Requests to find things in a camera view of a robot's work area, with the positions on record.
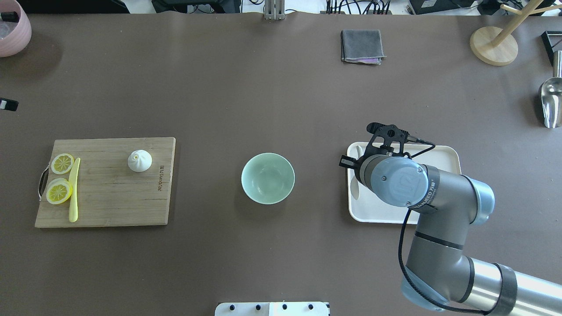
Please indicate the wooden cutting board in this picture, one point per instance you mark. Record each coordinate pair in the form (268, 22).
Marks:
(109, 193)

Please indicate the mint green bowl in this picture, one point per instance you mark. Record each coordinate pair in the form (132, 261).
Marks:
(268, 178)

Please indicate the yellow plastic knife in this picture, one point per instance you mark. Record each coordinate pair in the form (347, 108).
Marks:
(73, 213)

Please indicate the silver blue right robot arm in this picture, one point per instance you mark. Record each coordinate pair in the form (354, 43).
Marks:
(441, 207)

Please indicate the pink bowl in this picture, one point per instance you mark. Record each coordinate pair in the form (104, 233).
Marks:
(14, 37)

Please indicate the metal scoop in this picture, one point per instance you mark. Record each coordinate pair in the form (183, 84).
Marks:
(551, 95)

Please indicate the wooden mug tree stand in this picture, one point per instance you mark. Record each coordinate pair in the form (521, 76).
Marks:
(496, 46)

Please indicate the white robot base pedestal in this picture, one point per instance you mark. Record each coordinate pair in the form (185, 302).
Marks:
(304, 308)

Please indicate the single lemon slice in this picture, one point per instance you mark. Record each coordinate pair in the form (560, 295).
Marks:
(62, 163)

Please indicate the white ceramic spoon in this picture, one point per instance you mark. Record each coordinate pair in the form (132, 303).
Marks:
(354, 184)

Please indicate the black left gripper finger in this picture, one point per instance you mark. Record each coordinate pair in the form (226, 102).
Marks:
(8, 105)

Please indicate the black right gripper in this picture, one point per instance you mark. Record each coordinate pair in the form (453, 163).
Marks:
(349, 162)

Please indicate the grey folded cloth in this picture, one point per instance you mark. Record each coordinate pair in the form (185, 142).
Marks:
(362, 46)

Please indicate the lemon slice stack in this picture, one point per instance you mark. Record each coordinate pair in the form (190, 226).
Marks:
(58, 191)

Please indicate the white rabbit tray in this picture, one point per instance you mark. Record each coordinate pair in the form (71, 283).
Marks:
(370, 209)

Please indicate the white steamed bun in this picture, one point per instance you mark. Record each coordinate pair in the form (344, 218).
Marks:
(139, 161)

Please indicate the aluminium frame post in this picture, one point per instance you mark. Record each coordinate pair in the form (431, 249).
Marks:
(274, 9)

